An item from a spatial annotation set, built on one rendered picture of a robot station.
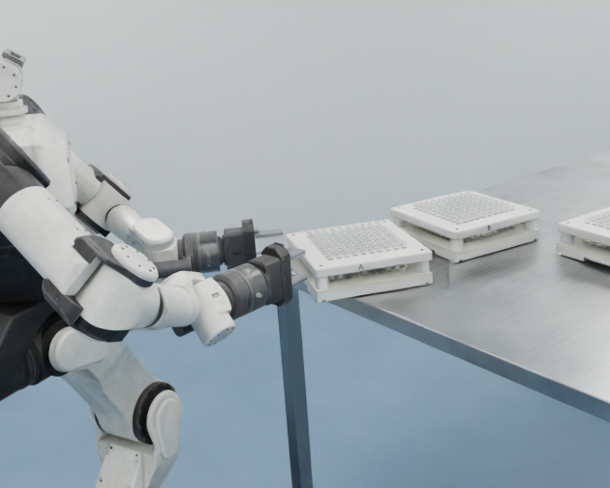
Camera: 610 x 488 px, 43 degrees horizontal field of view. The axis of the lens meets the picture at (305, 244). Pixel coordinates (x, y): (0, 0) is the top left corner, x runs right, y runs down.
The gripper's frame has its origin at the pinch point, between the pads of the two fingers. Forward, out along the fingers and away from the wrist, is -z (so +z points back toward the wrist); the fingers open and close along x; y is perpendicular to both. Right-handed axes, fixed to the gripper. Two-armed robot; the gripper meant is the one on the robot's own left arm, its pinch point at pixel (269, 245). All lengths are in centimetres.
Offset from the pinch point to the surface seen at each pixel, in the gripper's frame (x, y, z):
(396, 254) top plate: -0.3, 13.9, -24.3
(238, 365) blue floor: 96, -134, 10
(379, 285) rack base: 5.1, 15.9, -20.2
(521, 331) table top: 7, 39, -40
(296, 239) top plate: -0.2, -1.6, -6.0
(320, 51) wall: -16, -277, -51
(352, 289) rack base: 5.1, 16.6, -14.8
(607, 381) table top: 7, 59, -46
